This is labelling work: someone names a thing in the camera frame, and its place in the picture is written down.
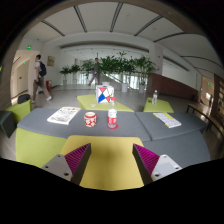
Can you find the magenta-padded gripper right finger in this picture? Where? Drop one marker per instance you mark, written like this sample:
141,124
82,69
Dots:
165,167

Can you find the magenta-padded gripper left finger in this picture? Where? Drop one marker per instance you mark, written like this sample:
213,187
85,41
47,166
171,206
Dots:
59,167

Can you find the clear red-capped water bottle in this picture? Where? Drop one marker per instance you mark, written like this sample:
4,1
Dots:
112,116

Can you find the small clear water bottle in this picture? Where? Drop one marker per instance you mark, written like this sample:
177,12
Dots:
154,98

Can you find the yellow and white leaflet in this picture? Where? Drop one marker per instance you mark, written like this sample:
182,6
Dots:
167,120

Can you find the white printed magazine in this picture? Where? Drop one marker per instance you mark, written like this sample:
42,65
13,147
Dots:
64,115

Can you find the red and white mug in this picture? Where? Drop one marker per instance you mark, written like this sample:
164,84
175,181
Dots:
90,120

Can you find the small lime green bench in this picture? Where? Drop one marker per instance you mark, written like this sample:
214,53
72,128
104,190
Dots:
161,107

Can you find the flat round red coaster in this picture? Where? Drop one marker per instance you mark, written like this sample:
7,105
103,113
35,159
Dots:
108,127

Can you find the dark wooden bench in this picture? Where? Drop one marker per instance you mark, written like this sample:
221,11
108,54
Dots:
201,113

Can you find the dark grey seat block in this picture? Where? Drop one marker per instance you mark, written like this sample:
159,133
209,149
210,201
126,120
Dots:
7,123

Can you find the large lime green bench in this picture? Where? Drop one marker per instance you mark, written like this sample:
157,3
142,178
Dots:
88,105

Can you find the lime green seat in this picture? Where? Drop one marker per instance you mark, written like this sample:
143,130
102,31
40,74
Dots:
18,111

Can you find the black bag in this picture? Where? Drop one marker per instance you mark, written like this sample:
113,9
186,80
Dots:
24,98

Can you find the red bin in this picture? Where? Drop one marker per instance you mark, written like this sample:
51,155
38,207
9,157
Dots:
48,85

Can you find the white red blue geometric box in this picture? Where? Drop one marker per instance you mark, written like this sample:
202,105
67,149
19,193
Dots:
105,94

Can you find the person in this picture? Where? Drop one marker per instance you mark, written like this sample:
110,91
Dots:
96,71
40,78

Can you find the group of green potted plants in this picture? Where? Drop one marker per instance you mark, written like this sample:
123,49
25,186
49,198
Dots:
126,66

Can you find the green exit sign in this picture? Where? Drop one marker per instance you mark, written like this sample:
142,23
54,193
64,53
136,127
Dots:
29,47

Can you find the brown wall plaque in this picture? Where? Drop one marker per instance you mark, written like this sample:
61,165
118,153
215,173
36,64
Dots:
51,61

